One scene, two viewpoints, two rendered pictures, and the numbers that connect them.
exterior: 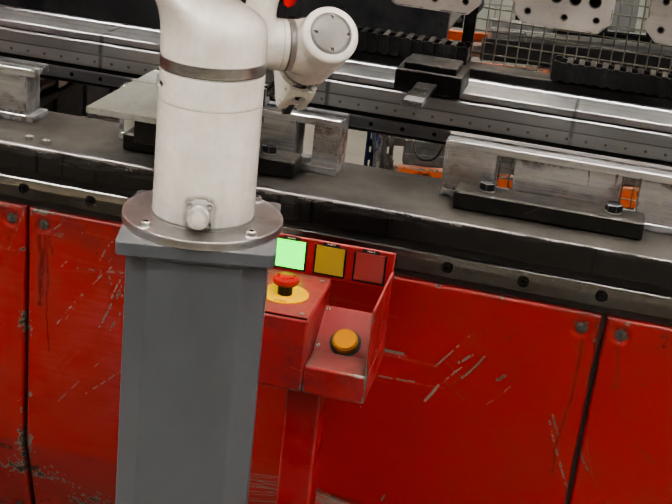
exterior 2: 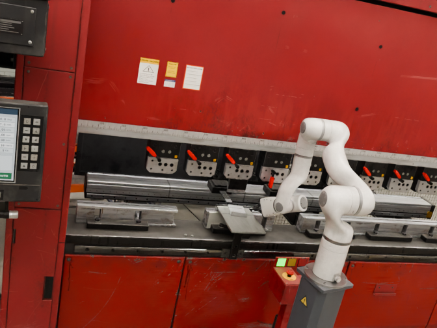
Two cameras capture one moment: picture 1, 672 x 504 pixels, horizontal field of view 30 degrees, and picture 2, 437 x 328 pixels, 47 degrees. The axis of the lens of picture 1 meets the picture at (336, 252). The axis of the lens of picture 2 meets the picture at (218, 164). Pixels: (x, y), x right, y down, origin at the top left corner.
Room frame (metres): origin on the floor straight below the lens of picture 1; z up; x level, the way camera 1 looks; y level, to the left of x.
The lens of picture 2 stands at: (0.01, 1.66, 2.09)
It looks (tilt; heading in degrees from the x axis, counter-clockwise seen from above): 19 degrees down; 328
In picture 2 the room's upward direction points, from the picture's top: 12 degrees clockwise
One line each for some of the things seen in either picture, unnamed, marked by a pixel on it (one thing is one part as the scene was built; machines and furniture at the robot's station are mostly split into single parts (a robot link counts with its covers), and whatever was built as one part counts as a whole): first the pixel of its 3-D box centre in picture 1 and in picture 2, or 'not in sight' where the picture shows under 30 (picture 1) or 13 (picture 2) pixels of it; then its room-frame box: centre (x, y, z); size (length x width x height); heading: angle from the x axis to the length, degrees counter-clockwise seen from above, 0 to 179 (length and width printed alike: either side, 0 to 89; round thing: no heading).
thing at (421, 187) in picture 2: not in sight; (426, 178); (1.83, -0.90, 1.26); 0.15 x 0.09 x 0.17; 78
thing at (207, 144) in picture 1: (207, 146); (330, 257); (1.39, 0.16, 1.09); 0.19 x 0.19 x 0.18
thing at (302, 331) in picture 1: (315, 315); (294, 280); (1.70, 0.02, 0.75); 0.20 x 0.16 x 0.18; 80
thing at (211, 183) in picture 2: not in sight; (223, 191); (2.23, 0.22, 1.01); 0.26 x 0.12 x 0.05; 168
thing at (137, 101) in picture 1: (173, 99); (240, 220); (1.93, 0.28, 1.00); 0.26 x 0.18 x 0.01; 168
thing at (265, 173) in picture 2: not in sight; (273, 164); (2.04, 0.08, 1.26); 0.15 x 0.09 x 0.17; 78
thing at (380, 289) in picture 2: not in sight; (385, 289); (1.71, -0.72, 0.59); 0.15 x 0.02 x 0.07; 78
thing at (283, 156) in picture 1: (211, 151); (238, 230); (2.01, 0.23, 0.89); 0.30 x 0.05 x 0.03; 78
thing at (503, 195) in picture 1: (547, 210); (330, 233); (1.89, -0.33, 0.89); 0.30 x 0.05 x 0.03; 78
